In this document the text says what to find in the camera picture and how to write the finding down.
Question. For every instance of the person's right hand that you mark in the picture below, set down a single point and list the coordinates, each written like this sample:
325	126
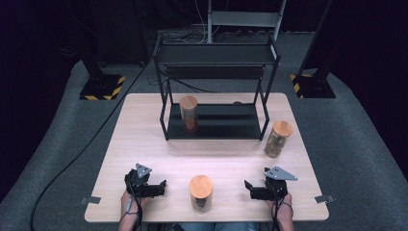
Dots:
285	213

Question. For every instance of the person's left hand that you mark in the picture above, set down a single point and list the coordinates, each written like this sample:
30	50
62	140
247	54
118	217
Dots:
133	205

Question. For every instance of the person's blue jeans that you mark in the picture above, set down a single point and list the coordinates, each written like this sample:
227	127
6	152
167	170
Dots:
231	226

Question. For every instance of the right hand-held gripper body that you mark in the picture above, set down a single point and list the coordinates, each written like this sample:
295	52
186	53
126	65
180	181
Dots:
275	186

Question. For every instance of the glass jar with brown snacks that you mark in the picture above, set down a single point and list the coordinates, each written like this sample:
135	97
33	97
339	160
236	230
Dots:
277	138

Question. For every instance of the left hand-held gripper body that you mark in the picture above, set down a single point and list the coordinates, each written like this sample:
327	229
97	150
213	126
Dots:
138	183

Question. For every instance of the black metal shelf rack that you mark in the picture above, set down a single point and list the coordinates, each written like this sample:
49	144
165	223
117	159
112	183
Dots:
224	123

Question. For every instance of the black stand with striped base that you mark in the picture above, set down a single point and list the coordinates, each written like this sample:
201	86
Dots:
312	85
102	86

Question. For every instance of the grey metal table clip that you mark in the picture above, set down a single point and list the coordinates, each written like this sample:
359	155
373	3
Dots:
324	199
90	200

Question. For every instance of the glass jar with orange wooden lid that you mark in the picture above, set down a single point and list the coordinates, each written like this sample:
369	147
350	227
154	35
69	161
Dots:
201	192

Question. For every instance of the glass jar with pale wooden lid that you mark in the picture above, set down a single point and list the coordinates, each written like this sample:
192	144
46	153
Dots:
189	114

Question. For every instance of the grey metal frame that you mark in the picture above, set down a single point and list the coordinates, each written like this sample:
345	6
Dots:
243	18

